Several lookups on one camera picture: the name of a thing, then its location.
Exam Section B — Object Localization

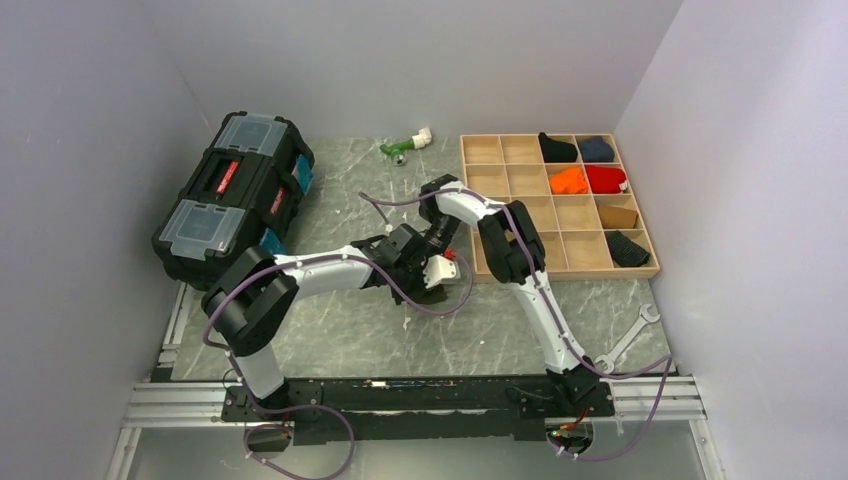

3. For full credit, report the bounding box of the wooden compartment tray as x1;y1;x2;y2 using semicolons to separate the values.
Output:
460;133;660;280

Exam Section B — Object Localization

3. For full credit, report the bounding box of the silver wrench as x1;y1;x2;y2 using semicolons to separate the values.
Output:
595;304;661;374

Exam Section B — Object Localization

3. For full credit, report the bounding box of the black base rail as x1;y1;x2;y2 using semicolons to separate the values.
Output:
220;375;616;446

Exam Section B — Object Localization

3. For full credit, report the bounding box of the black plastic toolbox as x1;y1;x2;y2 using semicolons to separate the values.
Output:
151;111;315;291

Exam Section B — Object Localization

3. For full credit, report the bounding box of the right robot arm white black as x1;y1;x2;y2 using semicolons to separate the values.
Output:
419;175;615;417

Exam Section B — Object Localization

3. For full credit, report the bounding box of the brown rolled cloth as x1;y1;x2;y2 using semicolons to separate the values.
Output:
597;204;639;230

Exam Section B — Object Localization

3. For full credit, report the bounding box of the black ribbed rolled cloth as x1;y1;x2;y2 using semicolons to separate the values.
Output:
605;231;651;268

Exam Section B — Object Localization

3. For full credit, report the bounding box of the aluminium frame rail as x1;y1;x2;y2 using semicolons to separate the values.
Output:
105;284;709;480

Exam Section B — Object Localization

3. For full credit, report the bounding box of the green white pipe fitting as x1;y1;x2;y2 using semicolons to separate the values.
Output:
379;127;433;166

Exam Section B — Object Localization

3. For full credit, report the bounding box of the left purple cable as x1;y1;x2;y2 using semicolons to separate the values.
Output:
201;250;476;480

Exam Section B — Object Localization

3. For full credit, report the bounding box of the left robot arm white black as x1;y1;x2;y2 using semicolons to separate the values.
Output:
201;224;450;420

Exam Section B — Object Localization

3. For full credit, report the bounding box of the red rolled cloth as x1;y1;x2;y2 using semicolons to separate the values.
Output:
584;165;629;195

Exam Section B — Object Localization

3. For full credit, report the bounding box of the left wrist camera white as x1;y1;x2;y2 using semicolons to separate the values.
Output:
423;248;461;290

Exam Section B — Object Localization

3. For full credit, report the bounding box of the navy rolled cloth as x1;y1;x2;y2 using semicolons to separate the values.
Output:
577;136;616;163

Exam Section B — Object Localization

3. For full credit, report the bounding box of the orange rolled cloth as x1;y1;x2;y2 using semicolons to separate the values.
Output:
548;167;589;195

